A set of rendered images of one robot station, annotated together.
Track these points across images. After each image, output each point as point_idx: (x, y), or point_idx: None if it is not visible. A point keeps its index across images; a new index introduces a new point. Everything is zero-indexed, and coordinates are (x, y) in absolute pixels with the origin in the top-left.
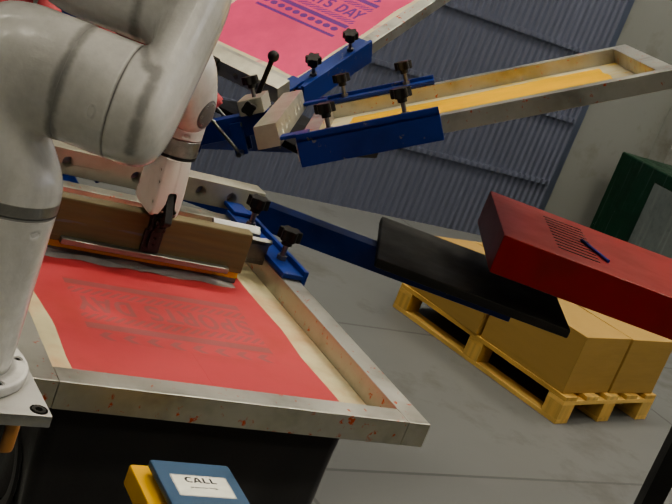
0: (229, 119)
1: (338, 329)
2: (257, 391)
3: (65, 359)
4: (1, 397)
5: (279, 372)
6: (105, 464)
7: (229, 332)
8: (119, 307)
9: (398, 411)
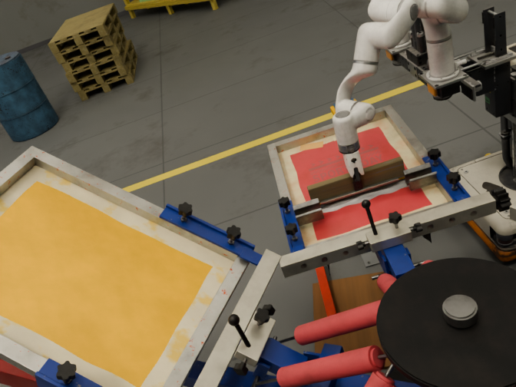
0: (279, 342)
1: (278, 177)
2: (320, 147)
3: (382, 130)
4: None
5: (309, 160)
6: None
7: (323, 171)
8: (366, 162)
9: (276, 145)
